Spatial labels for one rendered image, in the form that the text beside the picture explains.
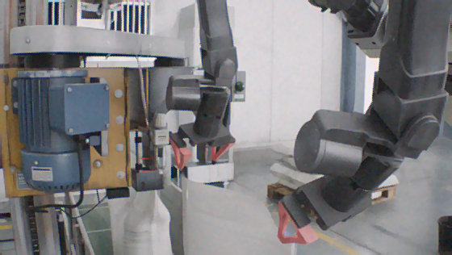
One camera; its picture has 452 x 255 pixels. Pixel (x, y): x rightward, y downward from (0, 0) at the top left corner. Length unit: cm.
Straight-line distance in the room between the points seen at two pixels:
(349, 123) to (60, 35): 55
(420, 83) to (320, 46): 623
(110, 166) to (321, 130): 72
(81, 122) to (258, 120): 530
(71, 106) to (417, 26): 57
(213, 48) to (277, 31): 536
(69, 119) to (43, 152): 12
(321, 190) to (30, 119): 57
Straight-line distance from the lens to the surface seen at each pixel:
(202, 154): 114
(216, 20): 78
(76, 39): 80
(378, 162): 46
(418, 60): 40
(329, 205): 52
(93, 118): 76
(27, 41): 80
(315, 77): 657
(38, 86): 81
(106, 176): 105
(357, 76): 670
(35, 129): 82
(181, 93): 78
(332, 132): 41
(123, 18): 394
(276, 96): 610
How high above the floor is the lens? 133
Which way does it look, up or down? 8 degrees down
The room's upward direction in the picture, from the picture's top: 1 degrees clockwise
